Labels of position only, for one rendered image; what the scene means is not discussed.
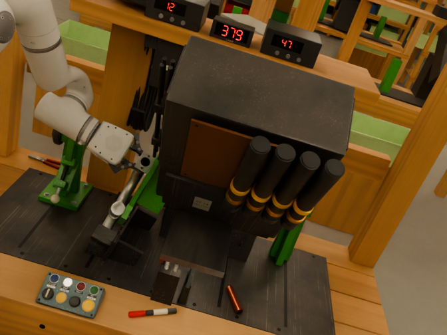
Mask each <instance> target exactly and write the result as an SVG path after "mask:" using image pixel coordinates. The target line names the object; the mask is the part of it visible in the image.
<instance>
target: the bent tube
mask: <svg viewBox="0 0 447 335"><path fill-rule="evenodd" d="M148 155H149V156H150V157H148ZM155 159H156V157H155V158H153V157H152V154H150V153H148V152H146V151H145V150H144V151H143V152H142V154H141V156H140V158H139V159H138V161H137V162H136V165H135V166H134V167H135V168H136V169H139V170H140V171H142V173H139V172H137V171H135V170H134V171H133V173H132V175H131V176H130V179H129V180H128V182H127V183H126V185H125V186H124V189H123V190H122V192H121V194H120V195H119V197H118V199H117V200H116V202H117V201H119V202H121V203H123V204H124V206H125V205H126V203H127V202H128V200H129V198H130V196H131V195H132V193H133V191H134V190H135V188H136V186H137V185H138V182H139V181H140V179H141V178H142V176H143V175H144V173H145V174H147V173H148V171H149V169H150V168H151V166H152V164H153V163H154V160H155ZM141 167H142V168H143V169H141ZM143 172H144V173H143ZM116 220H117V219H112V218H110V216H109V215H108V216H107V217H106V219H105V220H104V223H103V224H102V225H104V226H105V227H107V228H109V229H112V228H113V226H114V224H115V223H116Z"/></svg>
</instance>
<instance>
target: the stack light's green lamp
mask: <svg viewBox="0 0 447 335"><path fill-rule="evenodd" d="M288 18H289V13H283V12H281V11H278V10H276V9H273V12H272V15H271V19H273V20H274V21H277V22H279V23H287V20H288Z"/></svg>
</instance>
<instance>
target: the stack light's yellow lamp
mask: <svg viewBox="0 0 447 335"><path fill-rule="evenodd" d="M293 3H294V0H276V3H275V6H274V9H276V10H278V11H281V12H283V13H290V12H291V8H292V6H293Z"/></svg>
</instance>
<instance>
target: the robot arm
mask: <svg viewBox="0 0 447 335"><path fill-rule="evenodd" d="M15 29H16V31H17V34H18V36H19V40H20V42H21V46H22V48H23V51H24V53H25V57H26V59H27V62H28V64H29V68H30V70H31V74H32V75H33V78H34V80H35V82H36V83H37V85H38V86H39V87H40V88H41V89H43V90H45V91H48V93H46V94H45V95H44V96H43V97H42V98H41V100H40V101H39V103H38V104H37V107H36V108H35V112H34V117H35V119H37V120H39V121H40V122H42V123H44V124H46V125H48V126H50V127H51V128H53V129H55V130H56V131H58V132H60V133H62V134H64V135H65V136H67V137H69V138H70V139H72V140H74V141H76V142H77V144H79V145H84V146H85V145H86V146H87V149H88V150H89V151H90V152H92V153H93V154H94V155H95V156H97V157H98V158H100V159H101V160H102V161H104V162H106V163H107V164H108V165H109V166H110V167H111V169H112V171H113V172H114V173H118V172H120V171H121V170H123V169H128V168H132V169H134V170H135V171H137V172H139V173H142V171H140V170H139V169H136V168H135V167H134V166H135V165H136V163H132V162H130V161H128V160H127V159H126V158H124V156H125V155H126V153H127V151H128V150H132V151H134V152H136V153H137V154H139V156H141V154H142V152H143V150H142V148H141V147H140V142H139V137H140V135H139V134H137V133H130V132H127V131H126V130H123V129H122V128H119V127H118V126H115V125H113V124H110V123H108V122H105V121H103V122H102V123H99V122H100V120H98V119H96V118H95V117H93V116H91V115H90V114H88V113H86V112H87V111H88V109H89V108H90V107H91V105H92V102H93V98H94V97H93V91H92V86H91V83H90V79H89V77H88V75H87V74H86V73H85V72H84V71H83V70H81V69H79V68H77V67H75V66H71V65H68V64H67V59H66V56H65V50H64V47H63V42H62V39H61V34H60V31H59V27H58V24H57V19H56V16H55V11H54V9H53V4H52V1H51V0H0V52H2V51H3V50H4V49H5V48H6V47H7V45H8V44H9V43H10V42H11V40H12V38H13V35H14V33H15ZM65 86H66V88H67V90H66V92H65V94H64V96H63V97H60V96H57V95H56V94H53V93H52V91H56V90H59V89H61V88H63V87H65ZM133 140H134V144H133ZM120 163H122V165H121V166H119V164H120ZM117 166H119V167H117ZM143 173H144V172H143Z"/></svg>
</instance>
